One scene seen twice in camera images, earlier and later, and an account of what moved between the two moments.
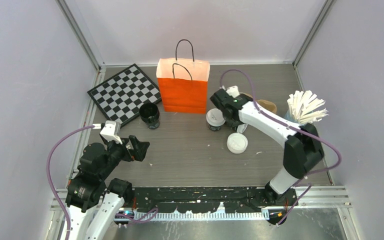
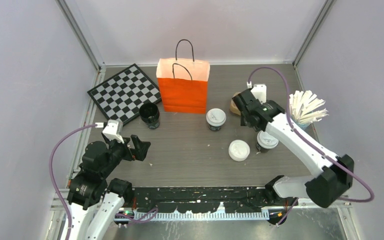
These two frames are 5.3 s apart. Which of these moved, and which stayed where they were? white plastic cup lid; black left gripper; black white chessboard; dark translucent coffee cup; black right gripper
Moved: black right gripper
Stayed: white plastic cup lid; black white chessboard; dark translucent coffee cup; black left gripper
